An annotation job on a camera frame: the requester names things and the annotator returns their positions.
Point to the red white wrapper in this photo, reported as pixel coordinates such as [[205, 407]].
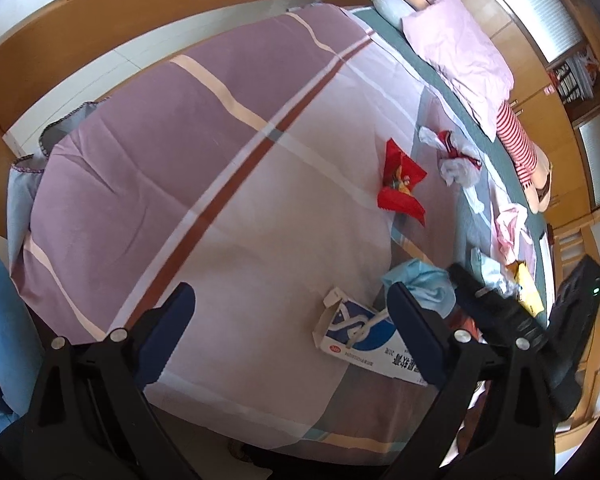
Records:
[[452, 142]]

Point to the green textured bed mat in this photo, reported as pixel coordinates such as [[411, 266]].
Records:
[[422, 70]]

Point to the white tissue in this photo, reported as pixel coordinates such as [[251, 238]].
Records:
[[459, 172]]

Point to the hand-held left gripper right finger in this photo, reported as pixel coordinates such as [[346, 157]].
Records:
[[414, 327]]

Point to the yellow packet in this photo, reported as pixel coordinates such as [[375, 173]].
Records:
[[527, 292]]

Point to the person's blue jeans leg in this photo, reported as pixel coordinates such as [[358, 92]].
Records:
[[2, 340]]

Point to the pink grey plaid blanket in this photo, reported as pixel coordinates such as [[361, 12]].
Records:
[[180, 160]]

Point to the blue white carton box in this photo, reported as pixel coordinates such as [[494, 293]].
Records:
[[360, 340]]

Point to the red striped plush doll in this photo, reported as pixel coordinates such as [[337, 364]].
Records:
[[522, 150]]

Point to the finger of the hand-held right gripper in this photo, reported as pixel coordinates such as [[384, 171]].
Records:
[[494, 310]]

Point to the light blue bolster pillow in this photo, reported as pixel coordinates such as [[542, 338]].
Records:
[[389, 7]]

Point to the light blue face mask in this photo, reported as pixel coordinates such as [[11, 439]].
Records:
[[424, 280]]

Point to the clear plastic wrap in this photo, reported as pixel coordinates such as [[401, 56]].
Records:
[[492, 270]]

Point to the red snack wrapper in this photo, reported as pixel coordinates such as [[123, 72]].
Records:
[[402, 180]]

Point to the pink white wrapper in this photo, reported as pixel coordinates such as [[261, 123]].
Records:
[[509, 230]]

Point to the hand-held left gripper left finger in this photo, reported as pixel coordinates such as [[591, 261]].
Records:
[[167, 325]]

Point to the pink pillow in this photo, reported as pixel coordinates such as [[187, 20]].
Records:
[[459, 55]]

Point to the wooden wall cabinet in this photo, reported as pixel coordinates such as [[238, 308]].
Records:
[[529, 35]]

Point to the wooden bunk bed frame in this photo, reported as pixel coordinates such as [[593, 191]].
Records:
[[130, 25]]

